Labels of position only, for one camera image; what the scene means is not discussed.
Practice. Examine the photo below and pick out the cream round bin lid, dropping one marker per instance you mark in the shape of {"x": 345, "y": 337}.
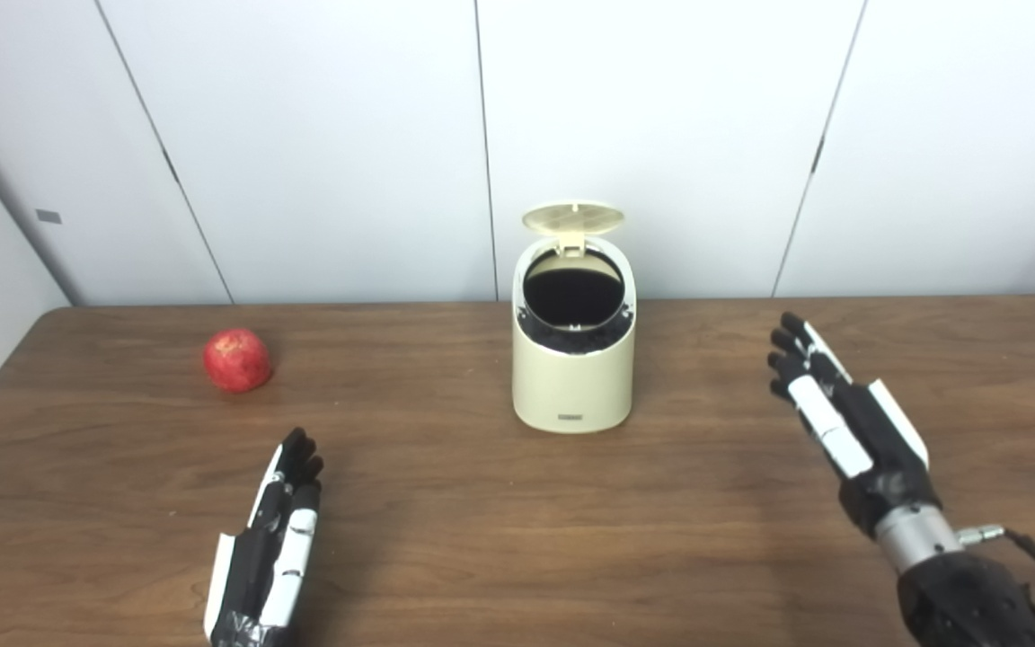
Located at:
{"x": 571, "y": 218}

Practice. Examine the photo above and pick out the cream-colored bin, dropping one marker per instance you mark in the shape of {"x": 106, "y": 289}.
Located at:
{"x": 571, "y": 386}

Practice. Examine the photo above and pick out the red apple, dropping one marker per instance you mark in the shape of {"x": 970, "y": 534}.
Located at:
{"x": 237, "y": 359}

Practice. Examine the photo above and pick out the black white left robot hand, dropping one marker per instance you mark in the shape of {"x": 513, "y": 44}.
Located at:
{"x": 252, "y": 575}

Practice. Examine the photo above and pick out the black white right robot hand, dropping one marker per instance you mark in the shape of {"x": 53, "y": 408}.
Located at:
{"x": 872, "y": 431}

